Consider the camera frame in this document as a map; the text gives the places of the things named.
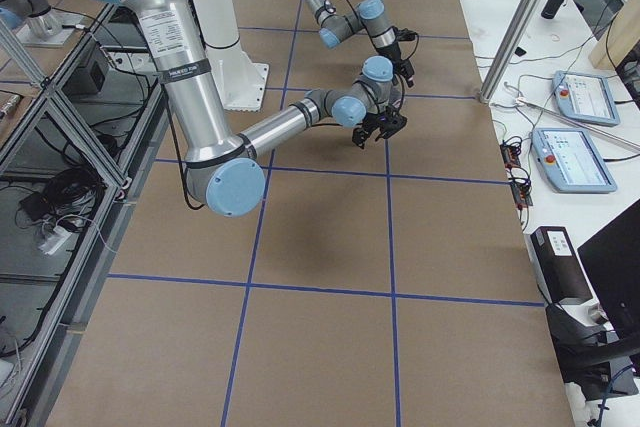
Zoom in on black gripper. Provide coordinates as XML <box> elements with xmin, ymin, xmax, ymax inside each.
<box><xmin>352</xmin><ymin>112</ymin><xmax>400</xmax><ymax>149</ymax></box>
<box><xmin>388</xmin><ymin>44</ymin><xmax>414</xmax><ymax>88</ymax></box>

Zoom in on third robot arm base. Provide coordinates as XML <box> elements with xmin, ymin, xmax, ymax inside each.
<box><xmin>1</xmin><ymin>0</ymin><xmax>71</xmax><ymax>48</ymax></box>

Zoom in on blue teach pendant near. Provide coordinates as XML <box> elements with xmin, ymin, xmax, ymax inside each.
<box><xmin>531</xmin><ymin>127</ymin><xmax>617</xmax><ymax>194</ymax></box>

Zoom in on blue teach pendant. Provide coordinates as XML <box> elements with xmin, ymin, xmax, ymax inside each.
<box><xmin>531</xmin><ymin>127</ymin><xmax>617</xmax><ymax>194</ymax></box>
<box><xmin>552</xmin><ymin>71</ymin><xmax>620</xmax><ymax>127</ymax></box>

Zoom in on blue teach pendant far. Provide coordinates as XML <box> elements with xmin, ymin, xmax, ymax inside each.
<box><xmin>552</xmin><ymin>71</ymin><xmax>620</xmax><ymax>127</ymax></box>

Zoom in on black power box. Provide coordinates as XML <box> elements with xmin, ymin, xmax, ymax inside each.
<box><xmin>529</xmin><ymin>226</ymin><xmax>593</xmax><ymax>305</ymax></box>

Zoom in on black monitor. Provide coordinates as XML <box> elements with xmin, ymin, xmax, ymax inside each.
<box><xmin>578</xmin><ymin>201</ymin><xmax>640</xmax><ymax>336</ymax></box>

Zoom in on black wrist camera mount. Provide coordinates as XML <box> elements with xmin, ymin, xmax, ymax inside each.
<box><xmin>396</xmin><ymin>29</ymin><xmax>419</xmax><ymax>42</ymax></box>
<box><xmin>379</xmin><ymin>107</ymin><xmax>407</xmax><ymax>131</ymax></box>

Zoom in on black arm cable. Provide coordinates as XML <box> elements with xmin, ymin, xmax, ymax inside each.
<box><xmin>322</xmin><ymin>0</ymin><xmax>419</xmax><ymax>63</ymax></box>
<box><xmin>167</xmin><ymin>96</ymin><xmax>206</xmax><ymax>211</ymax></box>

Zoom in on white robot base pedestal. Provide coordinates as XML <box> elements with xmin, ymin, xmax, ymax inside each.
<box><xmin>193</xmin><ymin>0</ymin><xmax>269</xmax><ymax>112</ymax></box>

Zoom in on aluminium frame post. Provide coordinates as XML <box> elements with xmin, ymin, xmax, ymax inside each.
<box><xmin>478</xmin><ymin>0</ymin><xmax>540</xmax><ymax>104</ymax></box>

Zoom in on wooden post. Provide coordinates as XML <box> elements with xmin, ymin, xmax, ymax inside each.
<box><xmin>589</xmin><ymin>0</ymin><xmax>639</xmax><ymax>70</ymax></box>

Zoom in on aluminium truss frame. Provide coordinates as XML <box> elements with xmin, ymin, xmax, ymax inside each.
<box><xmin>1</xmin><ymin>6</ymin><xmax>165</xmax><ymax>426</ymax></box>

